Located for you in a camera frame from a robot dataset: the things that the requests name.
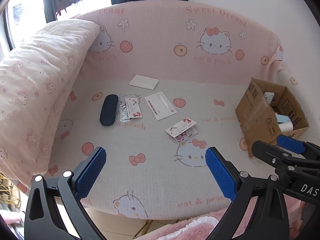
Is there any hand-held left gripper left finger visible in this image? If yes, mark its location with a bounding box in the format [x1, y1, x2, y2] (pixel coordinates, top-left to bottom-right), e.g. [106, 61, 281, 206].
[24, 146, 108, 240]

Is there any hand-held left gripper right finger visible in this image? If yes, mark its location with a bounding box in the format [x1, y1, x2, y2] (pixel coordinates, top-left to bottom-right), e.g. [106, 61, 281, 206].
[205, 147, 297, 240]

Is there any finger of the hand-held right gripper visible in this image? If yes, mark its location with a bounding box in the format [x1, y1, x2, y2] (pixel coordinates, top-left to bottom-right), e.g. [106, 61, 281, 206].
[251, 140, 320, 170]
[277, 134, 320, 161]

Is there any dark blue glasses case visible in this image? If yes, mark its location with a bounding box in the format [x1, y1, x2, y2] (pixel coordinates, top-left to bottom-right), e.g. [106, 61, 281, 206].
[99, 94, 118, 126]

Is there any white floral printed card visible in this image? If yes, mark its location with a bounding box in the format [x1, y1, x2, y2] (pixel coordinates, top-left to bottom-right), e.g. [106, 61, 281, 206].
[125, 97, 142, 118]

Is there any white container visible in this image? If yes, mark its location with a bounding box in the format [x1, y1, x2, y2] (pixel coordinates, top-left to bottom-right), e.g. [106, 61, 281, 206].
[277, 121, 294, 132]

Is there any brown cardboard box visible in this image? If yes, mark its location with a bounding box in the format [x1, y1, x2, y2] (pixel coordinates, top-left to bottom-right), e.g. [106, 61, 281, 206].
[235, 77, 309, 158]

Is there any pink cat printed sofa cover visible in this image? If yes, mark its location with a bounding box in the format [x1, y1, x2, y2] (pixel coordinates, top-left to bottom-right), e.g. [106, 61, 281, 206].
[45, 1, 300, 219]

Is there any floral card sticker pack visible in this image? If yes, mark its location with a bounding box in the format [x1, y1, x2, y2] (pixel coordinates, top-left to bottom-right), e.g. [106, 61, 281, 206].
[165, 117, 197, 143]

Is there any clear sticker bag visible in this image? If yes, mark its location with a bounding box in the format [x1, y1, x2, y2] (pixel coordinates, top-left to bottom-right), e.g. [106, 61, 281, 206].
[117, 97, 129, 123]

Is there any pink fluffy blanket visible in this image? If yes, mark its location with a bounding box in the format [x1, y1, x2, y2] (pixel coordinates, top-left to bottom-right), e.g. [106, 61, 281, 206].
[147, 194, 308, 240]

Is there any white envelope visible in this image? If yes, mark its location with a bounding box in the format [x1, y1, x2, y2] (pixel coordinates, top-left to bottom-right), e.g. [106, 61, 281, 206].
[144, 91, 177, 120]

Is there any white spiral notebook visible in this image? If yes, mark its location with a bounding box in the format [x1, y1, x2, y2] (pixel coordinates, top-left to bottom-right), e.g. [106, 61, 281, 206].
[129, 74, 159, 91]

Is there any pink patterned pillow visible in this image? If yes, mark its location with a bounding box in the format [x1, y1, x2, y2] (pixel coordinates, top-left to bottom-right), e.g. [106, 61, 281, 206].
[0, 19, 100, 188]

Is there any window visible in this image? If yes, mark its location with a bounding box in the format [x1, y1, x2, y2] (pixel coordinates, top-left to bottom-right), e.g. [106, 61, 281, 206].
[3, 0, 112, 53]

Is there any gold wire rack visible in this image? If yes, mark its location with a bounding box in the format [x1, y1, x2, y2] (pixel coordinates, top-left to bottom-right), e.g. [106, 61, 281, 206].
[0, 177, 25, 208]

